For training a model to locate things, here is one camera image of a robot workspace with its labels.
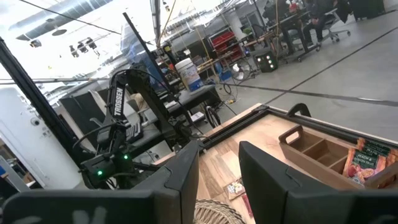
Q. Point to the floor fan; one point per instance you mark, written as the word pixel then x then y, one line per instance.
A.
pixel 242 71

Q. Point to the black rig frame strut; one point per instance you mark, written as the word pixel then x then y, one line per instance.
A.
pixel 31 90
pixel 146 48

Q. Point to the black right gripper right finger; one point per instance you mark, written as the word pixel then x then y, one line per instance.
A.
pixel 273 193

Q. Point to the red parts shelf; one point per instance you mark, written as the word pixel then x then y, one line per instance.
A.
pixel 225 43

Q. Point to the person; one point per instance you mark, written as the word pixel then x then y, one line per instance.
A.
pixel 320 12

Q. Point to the large white cabinet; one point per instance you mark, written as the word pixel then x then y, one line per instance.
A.
pixel 31 140

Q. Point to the black table frame rail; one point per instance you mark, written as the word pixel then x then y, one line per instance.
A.
pixel 311 123

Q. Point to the round woven straw mat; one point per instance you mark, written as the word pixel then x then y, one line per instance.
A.
pixel 217 213

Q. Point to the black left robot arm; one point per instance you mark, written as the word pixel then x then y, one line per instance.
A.
pixel 119 99

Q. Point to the red strawberry tea packet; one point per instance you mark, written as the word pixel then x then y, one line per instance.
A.
pixel 247 205

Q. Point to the office chair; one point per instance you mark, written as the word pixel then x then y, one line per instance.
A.
pixel 331 17

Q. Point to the wooden tea organizer box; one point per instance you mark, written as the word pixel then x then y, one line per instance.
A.
pixel 317 155

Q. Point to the beige vanilla tea packet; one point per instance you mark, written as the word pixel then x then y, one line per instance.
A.
pixel 234 189

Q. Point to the orange peach tea packet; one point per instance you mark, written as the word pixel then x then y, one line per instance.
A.
pixel 377 146
pixel 362 165

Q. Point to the black box with lights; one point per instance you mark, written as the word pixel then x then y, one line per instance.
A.
pixel 265 62

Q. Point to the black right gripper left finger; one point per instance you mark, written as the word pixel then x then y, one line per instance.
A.
pixel 180 186

